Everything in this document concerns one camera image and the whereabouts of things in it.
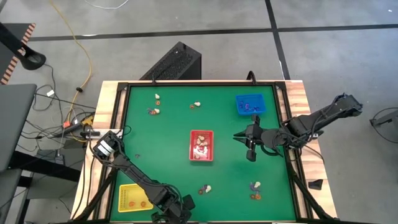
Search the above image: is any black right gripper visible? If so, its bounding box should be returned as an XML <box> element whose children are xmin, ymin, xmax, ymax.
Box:
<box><xmin>233</xmin><ymin>114</ymin><xmax>268</xmax><ymax>162</ymax></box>

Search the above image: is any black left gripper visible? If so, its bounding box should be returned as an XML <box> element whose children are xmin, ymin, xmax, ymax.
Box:
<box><xmin>151</xmin><ymin>191</ymin><xmax>197</xmax><ymax>224</ymax></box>

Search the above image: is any blue plastic basket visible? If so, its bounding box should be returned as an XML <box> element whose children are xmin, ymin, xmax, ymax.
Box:
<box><xmin>235</xmin><ymin>93</ymin><xmax>267</xmax><ymax>116</ymax></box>

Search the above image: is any yellow plastic basket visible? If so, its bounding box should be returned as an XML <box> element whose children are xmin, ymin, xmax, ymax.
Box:
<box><xmin>117</xmin><ymin>183</ymin><xmax>154</xmax><ymax>213</ymax></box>

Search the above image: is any red plastic basket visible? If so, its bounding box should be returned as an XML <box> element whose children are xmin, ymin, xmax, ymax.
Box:
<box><xmin>188</xmin><ymin>129</ymin><xmax>215</xmax><ymax>162</ymax></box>

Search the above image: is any green table mat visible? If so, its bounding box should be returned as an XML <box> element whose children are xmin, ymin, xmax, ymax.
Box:
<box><xmin>109</xmin><ymin>85</ymin><xmax>297</xmax><ymax>222</ymax></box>

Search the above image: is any black perforated computer case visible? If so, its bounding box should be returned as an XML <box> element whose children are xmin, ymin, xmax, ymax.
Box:
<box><xmin>139</xmin><ymin>41</ymin><xmax>203</xmax><ymax>81</ymax></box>

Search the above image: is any black power strip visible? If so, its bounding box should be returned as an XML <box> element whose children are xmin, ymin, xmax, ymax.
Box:
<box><xmin>51</xmin><ymin>121</ymin><xmax>83</xmax><ymax>138</ymax></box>

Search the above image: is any black desk leg beam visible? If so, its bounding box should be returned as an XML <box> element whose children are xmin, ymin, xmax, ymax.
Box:
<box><xmin>8</xmin><ymin>151</ymin><xmax>82</xmax><ymax>187</ymax></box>

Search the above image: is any grey floor box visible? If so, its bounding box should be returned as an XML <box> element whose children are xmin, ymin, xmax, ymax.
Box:
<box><xmin>35</xmin><ymin>148</ymin><xmax>67</xmax><ymax>166</ymax></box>

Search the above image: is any grey metal stand leg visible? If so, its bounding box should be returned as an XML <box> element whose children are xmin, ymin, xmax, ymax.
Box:
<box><xmin>369</xmin><ymin>108</ymin><xmax>398</xmax><ymax>128</ymax></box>

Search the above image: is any grey desk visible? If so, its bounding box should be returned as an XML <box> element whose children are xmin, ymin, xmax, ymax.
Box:
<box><xmin>0</xmin><ymin>83</ymin><xmax>38</xmax><ymax>172</ymax></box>

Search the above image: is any black curved stand foot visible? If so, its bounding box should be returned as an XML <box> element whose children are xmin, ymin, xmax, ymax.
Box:
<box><xmin>0</xmin><ymin>21</ymin><xmax>47</xmax><ymax>71</ymax></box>

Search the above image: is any dark mat with striped edge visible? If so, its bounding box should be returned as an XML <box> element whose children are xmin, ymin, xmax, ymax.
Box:
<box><xmin>0</xmin><ymin>22</ymin><xmax>37</xmax><ymax>85</ymax></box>

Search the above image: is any black loop handle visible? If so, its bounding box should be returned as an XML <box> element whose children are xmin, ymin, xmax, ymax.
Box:
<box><xmin>246</xmin><ymin>70</ymin><xmax>259</xmax><ymax>85</ymax></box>

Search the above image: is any black wedge bracket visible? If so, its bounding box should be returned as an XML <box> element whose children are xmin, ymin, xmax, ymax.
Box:
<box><xmin>307</xmin><ymin>179</ymin><xmax>325</xmax><ymax>192</ymax></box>

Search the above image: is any black floor cable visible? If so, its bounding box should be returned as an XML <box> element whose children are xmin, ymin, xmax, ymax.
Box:
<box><xmin>369</xmin><ymin>107</ymin><xmax>398</xmax><ymax>162</ymax></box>

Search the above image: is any thick yellow cable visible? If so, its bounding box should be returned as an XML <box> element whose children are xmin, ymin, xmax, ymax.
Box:
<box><xmin>49</xmin><ymin>0</ymin><xmax>93</xmax><ymax>94</ymax></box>

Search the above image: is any white cable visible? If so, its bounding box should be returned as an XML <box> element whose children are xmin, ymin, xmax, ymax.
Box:
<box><xmin>83</xmin><ymin>0</ymin><xmax>130</xmax><ymax>10</ymax></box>

